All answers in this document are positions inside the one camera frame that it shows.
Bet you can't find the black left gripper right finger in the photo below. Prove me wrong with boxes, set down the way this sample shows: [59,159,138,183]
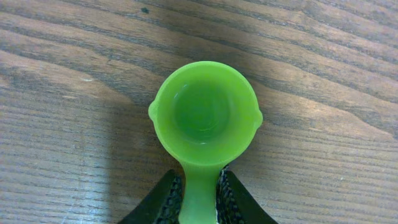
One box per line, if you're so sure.
[216,166,277,224]

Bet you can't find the green plastic measuring scoop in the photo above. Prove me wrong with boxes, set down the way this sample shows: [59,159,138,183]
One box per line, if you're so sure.
[148,61,263,224]

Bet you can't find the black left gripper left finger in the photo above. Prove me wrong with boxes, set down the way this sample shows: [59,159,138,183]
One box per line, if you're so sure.
[118,170,183,224]

